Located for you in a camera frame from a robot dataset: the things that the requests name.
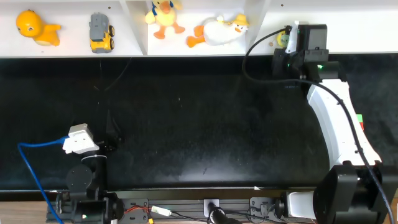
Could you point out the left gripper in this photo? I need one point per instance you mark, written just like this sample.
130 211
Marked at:
109 148

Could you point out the grey and yellow toy truck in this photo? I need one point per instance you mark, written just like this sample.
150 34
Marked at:
100 34

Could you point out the yellow rubber duck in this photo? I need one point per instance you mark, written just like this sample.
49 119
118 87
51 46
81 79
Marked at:
31 25

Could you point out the yellow rattle drum toy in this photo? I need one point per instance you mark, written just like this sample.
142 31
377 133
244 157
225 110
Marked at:
282 39

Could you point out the many-coloured puzzle cube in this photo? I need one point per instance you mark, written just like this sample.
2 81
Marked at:
359 118

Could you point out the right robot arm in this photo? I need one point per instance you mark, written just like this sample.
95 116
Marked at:
335 124

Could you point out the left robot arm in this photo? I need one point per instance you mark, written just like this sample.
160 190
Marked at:
81 179

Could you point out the white shelf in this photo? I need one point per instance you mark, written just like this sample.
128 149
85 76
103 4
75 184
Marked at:
62 46

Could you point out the yellow plush duck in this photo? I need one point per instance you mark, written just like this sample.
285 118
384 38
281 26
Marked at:
164 17

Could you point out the white plush duck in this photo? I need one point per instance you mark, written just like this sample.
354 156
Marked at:
219 31

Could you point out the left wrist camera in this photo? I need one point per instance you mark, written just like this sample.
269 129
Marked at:
79 138

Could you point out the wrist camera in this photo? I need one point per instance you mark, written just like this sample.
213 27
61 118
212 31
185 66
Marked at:
79 138
293 37

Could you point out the mounting rail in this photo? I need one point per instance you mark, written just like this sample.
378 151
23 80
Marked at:
192 211

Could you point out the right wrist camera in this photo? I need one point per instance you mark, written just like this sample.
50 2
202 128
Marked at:
293 37

